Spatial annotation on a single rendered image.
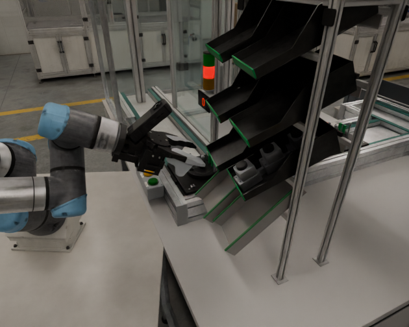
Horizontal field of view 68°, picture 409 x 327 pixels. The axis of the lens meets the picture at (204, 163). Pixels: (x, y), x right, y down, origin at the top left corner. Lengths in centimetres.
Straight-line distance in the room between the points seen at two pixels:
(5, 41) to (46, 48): 295
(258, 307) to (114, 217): 65
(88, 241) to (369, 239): 104
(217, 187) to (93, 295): 53
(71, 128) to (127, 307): 57
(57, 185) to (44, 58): 564
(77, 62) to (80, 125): 567
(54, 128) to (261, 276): 76
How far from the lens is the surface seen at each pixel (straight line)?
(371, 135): 195
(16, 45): 914
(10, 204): 72
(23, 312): 111
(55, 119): 67
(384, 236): 134
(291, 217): 86
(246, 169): 79
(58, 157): 75
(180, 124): 177
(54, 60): 632
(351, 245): 125
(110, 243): 119
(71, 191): 73
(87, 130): 67
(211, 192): 109
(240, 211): 98
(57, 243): 120
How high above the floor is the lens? 169
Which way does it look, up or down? 32 degrees down
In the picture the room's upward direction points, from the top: straight up
